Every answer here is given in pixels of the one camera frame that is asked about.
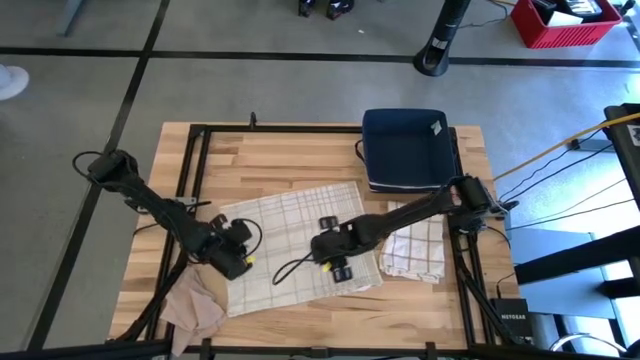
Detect thin grey floor cable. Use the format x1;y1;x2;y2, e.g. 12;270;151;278
504;198;636;232
567;177;627;211

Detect cream towel thin grey plaid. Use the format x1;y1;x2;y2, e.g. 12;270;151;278
218;180;385;319

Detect black aluminium table frame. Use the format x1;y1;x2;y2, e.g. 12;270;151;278
0;112;531;360

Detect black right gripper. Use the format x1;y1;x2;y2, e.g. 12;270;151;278
310;215;359;284

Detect yellow cable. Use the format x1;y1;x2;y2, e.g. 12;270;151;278
492;112;640;182

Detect grey metal leg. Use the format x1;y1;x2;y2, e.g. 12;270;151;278
62;0;87;38

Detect grey power brick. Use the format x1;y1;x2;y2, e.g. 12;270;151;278
569;138;614;153

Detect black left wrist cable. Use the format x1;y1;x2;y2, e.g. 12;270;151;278
232;218;264;256

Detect black metal beam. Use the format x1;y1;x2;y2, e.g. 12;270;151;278
513;224;640;286

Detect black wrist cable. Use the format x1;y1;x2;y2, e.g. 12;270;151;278
232;218;264;256
272;252;321;287

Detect white box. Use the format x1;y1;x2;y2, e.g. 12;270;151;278
546;10;584;28

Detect black network switch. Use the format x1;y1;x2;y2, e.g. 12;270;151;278
488;297;534;346

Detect plain beige towel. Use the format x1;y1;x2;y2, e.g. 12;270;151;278
159;264;229;357

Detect black pedestal stand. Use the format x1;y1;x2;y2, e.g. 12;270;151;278
412;0;472;78

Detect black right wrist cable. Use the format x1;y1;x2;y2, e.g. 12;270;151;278
272;252;321;287

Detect red plastic crate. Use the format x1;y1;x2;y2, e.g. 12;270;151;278
509;0;624;50

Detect navy blue fabric basket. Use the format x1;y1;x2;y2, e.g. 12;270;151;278
355;108;458;195

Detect black desk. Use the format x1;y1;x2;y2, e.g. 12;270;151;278
602;103;640;211

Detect white towel wide brown checks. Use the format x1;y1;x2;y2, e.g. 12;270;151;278
378;199;447;285

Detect black floor cable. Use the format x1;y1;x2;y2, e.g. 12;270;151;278
499;127;604;200
514;143;616;202

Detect white cable loop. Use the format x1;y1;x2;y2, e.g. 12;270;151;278
548;331;627;354

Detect black device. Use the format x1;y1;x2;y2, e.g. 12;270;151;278
531;0;604;16

